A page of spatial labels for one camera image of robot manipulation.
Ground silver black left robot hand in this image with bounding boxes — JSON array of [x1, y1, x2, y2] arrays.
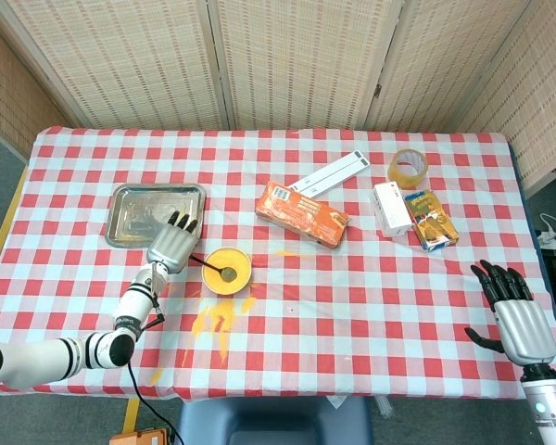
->
[[145, 210, 200, 275]]

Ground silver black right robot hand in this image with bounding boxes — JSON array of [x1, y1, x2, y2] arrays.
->
[[463, 260, 556, 367]]

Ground dark metal spoon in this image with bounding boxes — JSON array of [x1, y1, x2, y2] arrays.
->
[[188, 253, 238, 283]]

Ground yellow bowl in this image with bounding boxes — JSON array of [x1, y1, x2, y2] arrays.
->
[[201, 247, 254, 297]]

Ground yellow powder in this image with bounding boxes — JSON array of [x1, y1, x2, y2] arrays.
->
[[180, 295, 259, 367]]

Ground rectangular steel tray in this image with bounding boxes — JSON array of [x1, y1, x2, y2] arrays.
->
[[104, 183, 208, 249]]

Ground white power strip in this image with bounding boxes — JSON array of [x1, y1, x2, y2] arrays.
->
[[537, 211, 556, 247]]

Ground orange cardboard carton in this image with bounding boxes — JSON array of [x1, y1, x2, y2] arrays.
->
[[254, 180, 352, 250]]

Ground colourful crayon box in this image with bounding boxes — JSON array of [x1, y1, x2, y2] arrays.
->
[[402, 188, 461, 253]]

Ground long flat white box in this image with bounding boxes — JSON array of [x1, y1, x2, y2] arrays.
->
[[298, 157, 371, 197], [287, 148, 363, 192]]

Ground red white checked tablecloth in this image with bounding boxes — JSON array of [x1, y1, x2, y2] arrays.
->
[[0, 125, 556, 401]]

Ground small white cardboard box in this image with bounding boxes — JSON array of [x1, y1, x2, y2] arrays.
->
[[373, 181, 414, 238]]

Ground orange device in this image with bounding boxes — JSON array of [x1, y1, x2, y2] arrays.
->
[[108, 428, 172, 445]]

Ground dark blue chair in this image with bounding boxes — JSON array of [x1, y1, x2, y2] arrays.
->
[[174, 394, 374, 445]]

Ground clear yellowish tape roll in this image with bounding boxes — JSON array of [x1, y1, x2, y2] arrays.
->
[[387, 148, 429, 190]]

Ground woven folding screen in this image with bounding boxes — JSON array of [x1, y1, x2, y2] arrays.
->
[[0, 0, 556, 198]]

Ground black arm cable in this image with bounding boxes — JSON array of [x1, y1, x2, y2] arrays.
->
[[127, 310, 185, 445]]

